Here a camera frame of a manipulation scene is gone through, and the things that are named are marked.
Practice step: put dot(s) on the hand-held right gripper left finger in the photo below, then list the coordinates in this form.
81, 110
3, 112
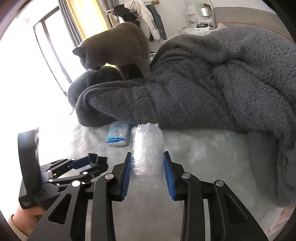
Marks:
124, 176

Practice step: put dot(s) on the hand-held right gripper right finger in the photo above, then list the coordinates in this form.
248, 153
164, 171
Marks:
170, 176

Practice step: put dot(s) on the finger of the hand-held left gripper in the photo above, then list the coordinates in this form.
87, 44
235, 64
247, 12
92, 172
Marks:
87, 175
79, 162

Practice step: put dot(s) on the black curved plastic piece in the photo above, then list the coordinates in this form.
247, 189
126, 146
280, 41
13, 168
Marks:
97, 159

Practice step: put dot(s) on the clear bubble wrap roll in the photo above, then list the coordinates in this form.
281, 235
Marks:
146, 157

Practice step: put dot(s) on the person's left forearm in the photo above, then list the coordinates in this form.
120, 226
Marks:
17, 228

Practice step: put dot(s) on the person's left hand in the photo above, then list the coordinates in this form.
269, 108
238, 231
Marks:
30, 213

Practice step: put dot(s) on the blue tissue pack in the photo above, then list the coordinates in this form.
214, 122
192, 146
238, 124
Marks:
118, 135

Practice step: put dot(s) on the bed with pale plush sheet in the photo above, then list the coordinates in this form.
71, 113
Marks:
208, 150

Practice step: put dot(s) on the dark grey fleece blanket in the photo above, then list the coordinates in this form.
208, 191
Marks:
208, 81

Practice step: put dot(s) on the grey cat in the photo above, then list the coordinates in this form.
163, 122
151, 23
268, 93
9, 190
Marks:
122, 44

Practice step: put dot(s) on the dark framed window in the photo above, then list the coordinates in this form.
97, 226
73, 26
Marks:
53, 34

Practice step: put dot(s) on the grey curtain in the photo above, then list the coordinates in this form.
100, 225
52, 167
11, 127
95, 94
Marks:
103, 5
69, 23

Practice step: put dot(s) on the beige coat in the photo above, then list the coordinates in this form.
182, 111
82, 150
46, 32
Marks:
113, 19

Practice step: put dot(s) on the yellow curtain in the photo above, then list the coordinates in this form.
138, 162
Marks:
92, 16

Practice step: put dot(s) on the white dresser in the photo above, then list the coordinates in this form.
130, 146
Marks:
192, 30

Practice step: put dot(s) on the grey pants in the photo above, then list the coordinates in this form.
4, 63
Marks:
159, 23

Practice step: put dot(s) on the black jacket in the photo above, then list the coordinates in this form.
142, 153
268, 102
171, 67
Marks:
126, 14

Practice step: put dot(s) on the white shelf organizer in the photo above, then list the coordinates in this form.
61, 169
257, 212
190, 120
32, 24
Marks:
190, 18

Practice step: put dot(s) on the beige pillow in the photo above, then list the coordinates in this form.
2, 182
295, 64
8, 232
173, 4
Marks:
222, 25

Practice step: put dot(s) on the white jacket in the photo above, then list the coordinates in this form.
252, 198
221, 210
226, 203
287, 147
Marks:
144, 16

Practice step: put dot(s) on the silver shade lamp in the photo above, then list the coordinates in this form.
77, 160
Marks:
205, 13

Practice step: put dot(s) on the round mirror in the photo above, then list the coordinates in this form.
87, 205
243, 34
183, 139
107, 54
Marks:
198, 5

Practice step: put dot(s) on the taupe upholstered headboard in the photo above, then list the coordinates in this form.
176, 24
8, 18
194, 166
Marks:
254, 17

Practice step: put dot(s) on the clothes rail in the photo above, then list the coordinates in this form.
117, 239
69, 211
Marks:
155, 2

